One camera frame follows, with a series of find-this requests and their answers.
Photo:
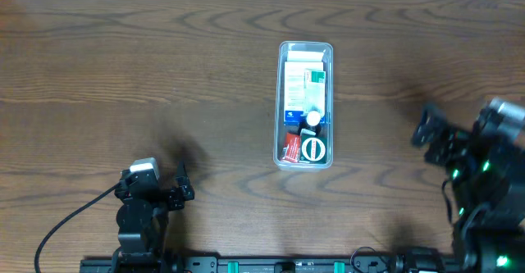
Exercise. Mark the blue medicine box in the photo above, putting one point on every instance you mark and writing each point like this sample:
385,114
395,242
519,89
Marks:
294,89

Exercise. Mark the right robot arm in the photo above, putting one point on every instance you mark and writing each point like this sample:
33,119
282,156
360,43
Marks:
485,239

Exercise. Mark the black mounting rail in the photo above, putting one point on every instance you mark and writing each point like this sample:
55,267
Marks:
247,265

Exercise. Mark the green square box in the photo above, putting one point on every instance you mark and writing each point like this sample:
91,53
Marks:
313,149

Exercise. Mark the red orange medicine box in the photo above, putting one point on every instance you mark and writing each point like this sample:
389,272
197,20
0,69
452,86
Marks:
291,149

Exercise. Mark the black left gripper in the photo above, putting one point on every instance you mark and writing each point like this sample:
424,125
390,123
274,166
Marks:
171,197

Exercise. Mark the white green medicine box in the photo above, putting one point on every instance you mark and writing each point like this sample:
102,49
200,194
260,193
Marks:
314,92

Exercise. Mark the clear plastic container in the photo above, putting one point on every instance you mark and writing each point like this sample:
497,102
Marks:
303,51

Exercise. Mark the dark bottle white cap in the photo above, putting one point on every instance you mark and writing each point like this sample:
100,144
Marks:
311,124

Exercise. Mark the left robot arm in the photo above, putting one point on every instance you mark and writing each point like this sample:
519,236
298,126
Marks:
143,218

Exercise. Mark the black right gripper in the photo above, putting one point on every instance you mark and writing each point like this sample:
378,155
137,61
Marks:
454,140

